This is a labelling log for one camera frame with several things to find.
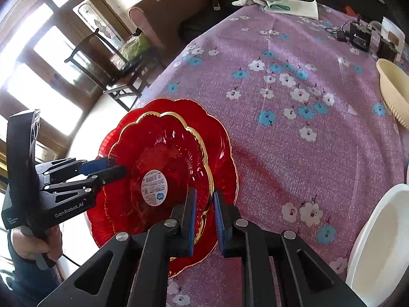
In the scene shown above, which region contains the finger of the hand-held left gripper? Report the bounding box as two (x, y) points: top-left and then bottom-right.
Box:
(40, 166), (127, 197)
(35, 157), (111, 177)

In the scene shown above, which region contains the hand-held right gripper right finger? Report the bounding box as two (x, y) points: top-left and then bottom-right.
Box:
(213, 189), (368, 307)

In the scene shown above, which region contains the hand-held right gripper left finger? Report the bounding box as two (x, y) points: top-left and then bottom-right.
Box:
(37, 187), (198, 307)

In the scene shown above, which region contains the small red gold-rimmed plate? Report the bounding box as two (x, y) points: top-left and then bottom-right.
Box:
(108, 111), (214, 244)

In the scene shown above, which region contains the large red glass plate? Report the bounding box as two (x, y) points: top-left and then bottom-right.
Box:
(86, 98), (240, 279)

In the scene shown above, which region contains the large white plastic bowl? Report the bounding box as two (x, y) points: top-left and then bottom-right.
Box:
(345, 184), (409, 307)

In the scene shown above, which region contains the person's left forearm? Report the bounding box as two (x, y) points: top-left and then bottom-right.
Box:
(8, 253), (61, 295)

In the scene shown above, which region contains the person's left hand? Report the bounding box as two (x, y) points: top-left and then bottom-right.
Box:
(11, 224), (63, 263)

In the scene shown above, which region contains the dark wooden chair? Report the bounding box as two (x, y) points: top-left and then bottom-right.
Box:
(64, 28), (151, 112)

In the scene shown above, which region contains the purple floral tablecloth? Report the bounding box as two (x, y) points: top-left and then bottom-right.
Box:
(131, 5), (409, 307)

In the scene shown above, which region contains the green plastic bag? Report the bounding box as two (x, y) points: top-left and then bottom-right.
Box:
(123, 34), (151, 63)

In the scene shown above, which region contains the brown armchair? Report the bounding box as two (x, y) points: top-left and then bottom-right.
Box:
(129, 0), (214, 43)

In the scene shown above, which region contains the cream plastic bowl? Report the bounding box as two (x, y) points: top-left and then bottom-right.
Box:
(376, 58), (409, 125)

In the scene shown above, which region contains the dark small box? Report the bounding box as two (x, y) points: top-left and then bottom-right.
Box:
(377, 37), (398, 63)

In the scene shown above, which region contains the white box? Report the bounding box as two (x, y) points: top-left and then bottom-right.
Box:
(380, 16), (405, 61)

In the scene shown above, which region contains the black cable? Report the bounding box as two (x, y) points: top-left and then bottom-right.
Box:
(62, 254), (82, 267)

